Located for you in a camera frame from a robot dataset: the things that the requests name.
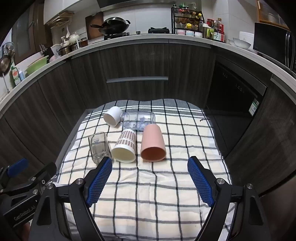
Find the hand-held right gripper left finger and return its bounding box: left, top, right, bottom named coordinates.
left=28, top=156, right=113, bottom=241

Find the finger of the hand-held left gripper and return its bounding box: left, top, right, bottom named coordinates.
left=0, top=158, right=29, bottom=186
left=0, top=162, right=57, bottom=207

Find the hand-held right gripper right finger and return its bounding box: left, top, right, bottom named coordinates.
left=187, top=156, right=271, bottom=241

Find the clear square glass cup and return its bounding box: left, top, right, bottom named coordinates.
left=88, top=132, right=113, bottom=165

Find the brown plaid cup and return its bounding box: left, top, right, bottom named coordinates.
left=111, top=129, right=136, bottom=163

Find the pink cup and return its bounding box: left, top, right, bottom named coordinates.
left=140, top=124, right=166, bottom=162

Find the white cup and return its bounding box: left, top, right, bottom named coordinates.
left=103, top=106, right=123, bottom=127

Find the black and white checked cloth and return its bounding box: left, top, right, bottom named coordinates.
left=55, top=98, right=233, bottom=241

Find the clear printed glass bottle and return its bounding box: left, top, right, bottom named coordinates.
left=120, top=111, right=156, bottom=132

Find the green dish soap bottle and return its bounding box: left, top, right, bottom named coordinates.
left=10, top=65, right=21, bottom=87

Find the black built-in dishwasher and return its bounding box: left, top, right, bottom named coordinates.
left=205, top=57, right=268, bottom=124

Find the hanging frying pan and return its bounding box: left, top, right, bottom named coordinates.
left=0, top=56, right=11, bottom=77

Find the green plastic basin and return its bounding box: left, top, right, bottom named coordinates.
left=25, top=56, right=50, bottom=76

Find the hanging metal strainer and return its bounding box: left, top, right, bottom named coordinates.
left=3, top=42, right=16, bottom=57

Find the steel cooking pot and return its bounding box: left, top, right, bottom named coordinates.
left=58, top=43, right=80, bottom=56

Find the white bowl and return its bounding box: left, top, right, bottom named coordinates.
left=228, top=37, right=252, bottom=50

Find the row of small pastel bowls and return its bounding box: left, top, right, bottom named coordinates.
left=176, top=29, right=203, bottom=39

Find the white rice cooker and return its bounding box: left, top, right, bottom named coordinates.
left=239, top=31, right=255, bottom=47

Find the group of sauce bottles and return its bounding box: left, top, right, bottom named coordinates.
left=206, top=18, right=225, bottom=43

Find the black microwave oven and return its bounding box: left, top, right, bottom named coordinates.
left=253, top=22, right=292, bottom=68

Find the black gas hob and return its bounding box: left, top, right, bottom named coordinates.
left=103, top=27, right=171, bottom=40

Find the black wok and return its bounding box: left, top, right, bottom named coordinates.
left=90, top=17, right=131, bottom=36

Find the brown cutting board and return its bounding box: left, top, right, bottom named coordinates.
left=85, top=11, right=104, bottom=40

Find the black spice rack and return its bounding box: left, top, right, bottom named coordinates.
left=171, top=6, right=205, bottom=39

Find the row of seasoning bottles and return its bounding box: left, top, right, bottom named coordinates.
left=174, top=8, right=203, bottom=29

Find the steel range hood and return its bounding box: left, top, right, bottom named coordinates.
left=97, top=0, right=176, bottom=11

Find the wooden framed glass cabinet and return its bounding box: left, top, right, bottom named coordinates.
left=257, top=0, right=290, bottom=31

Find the silver drawer handle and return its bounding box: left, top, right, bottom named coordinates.
left=106, top=76, right=169, bottom=84

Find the wooden wall shelf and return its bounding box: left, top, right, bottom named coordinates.
left=50, top=11, right=75, bottom=29

